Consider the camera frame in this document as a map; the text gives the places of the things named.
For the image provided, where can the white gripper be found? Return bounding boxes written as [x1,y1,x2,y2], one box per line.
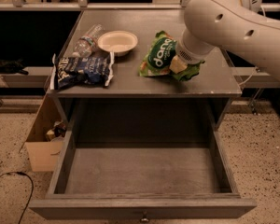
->
[169,29,214,74]

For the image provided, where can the green rice chip bag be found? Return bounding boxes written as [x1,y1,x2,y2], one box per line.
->
[139,31,201,81]

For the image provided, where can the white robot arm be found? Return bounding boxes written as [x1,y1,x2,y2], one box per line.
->
[176,0,280,81]

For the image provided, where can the blue chip bag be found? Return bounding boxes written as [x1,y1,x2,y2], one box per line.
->
[49,51,115,91]

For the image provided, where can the grey open drawer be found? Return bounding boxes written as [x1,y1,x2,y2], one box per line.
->
[29,98,258,220]

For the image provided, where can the metal drawer knob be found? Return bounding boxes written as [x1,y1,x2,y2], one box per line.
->
[140,212,149,223]

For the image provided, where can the grey wooden cabinet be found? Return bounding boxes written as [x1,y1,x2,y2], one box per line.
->
[48,8,241,122]

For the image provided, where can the white paper bowl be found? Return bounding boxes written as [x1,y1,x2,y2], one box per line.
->
[98,31,138,56]

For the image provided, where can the clear plastic water bottle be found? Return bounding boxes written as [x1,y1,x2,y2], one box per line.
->
[72,24,105,57]

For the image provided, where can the items inside cardboard box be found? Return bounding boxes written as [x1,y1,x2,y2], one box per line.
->
[46,121,66,141]

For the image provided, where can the cardboard box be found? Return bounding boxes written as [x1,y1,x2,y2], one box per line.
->
[25,96,66,172]

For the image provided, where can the black object on ledge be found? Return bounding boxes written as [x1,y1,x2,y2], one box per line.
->
[0,60,29,75]

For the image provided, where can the white hanging cable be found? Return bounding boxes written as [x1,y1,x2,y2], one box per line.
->
[237,66,259,87]

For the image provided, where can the black floor cable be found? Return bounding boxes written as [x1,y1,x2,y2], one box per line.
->
[0,171,35,224]

